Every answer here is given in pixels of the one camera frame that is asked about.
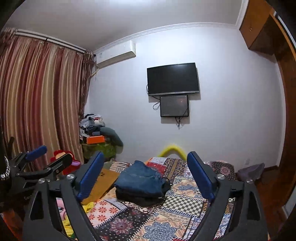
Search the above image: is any wooden upper cabinet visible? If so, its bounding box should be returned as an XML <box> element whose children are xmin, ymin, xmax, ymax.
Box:
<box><xmin>240</xmin><ymin>1</ymin><xmax>274</xmax><ymax>55</ymax></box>

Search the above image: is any white air conditioner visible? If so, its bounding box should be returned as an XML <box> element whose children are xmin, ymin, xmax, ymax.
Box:
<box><xmin>95</xmin><ymin>39</ymin><xmax>136</xmax><ymax>69</ymax></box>

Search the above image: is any blue denim jacket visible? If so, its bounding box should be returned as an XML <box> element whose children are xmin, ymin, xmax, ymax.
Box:
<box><xmin>114</xmin><ymin>161</ymin><xmax>171</xmax><ymax>198</ymax></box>

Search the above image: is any black wall television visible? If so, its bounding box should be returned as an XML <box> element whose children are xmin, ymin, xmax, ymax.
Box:
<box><xmin>147</xmin><ymin>63</ymin><xmax>200</xmax><ymax>96</ymax></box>

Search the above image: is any grey backpack on floor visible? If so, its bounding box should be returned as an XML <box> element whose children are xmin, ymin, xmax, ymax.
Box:
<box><xmin>236</xmin><ymin>163</ymin><xmax>265</xmax><ymax>181</ymax></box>

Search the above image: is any red flower plush toy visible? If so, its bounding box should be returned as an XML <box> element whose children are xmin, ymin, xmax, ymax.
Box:
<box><xmin>50</xmin><ymin>150</ymin><xmax>81</xmax><ymax>175</ymax></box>

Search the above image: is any small black wall monitor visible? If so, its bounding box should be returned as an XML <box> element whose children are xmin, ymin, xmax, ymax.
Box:
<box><xmin>160</xmin><ymin>95</ymin><xmax>189</xmax><ymax>118</ymax></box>

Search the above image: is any brown cardboard box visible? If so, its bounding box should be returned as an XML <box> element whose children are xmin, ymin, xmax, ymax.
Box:
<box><xmin>82</xmin><ymin>168</ymin><xmax>120</xmax><ymax>205</ymax></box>

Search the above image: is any yellow curved object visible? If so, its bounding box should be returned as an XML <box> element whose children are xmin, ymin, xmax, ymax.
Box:
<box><xmin>158</xmin><ymin>144</ymin><xmax>187</xmax><ymax>160</ymax></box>

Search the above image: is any black folded garment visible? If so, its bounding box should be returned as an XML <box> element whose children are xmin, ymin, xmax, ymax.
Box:
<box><xmin>114</xmin><ymin>177</ymin><xmax>171</xmax><ymax>207</ymax></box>

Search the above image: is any clutter pile with green cloth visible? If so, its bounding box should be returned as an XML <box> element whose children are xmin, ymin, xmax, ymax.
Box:
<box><xmin>79</xmin><ymin>113</ymin><xmax>123</xmax><ymax>162</ymax></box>

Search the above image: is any striped red curtain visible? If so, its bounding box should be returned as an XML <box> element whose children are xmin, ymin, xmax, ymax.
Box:
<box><xmin>1</xmin><ymin>28</ymin><xmax>95</xmax><ymax>171</ymax></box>

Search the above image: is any orange box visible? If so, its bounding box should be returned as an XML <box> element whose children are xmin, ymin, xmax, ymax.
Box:
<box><xmin>86</xmin><ymin>136</ymin><xmax>105</xmax><ymax>145</ymax></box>

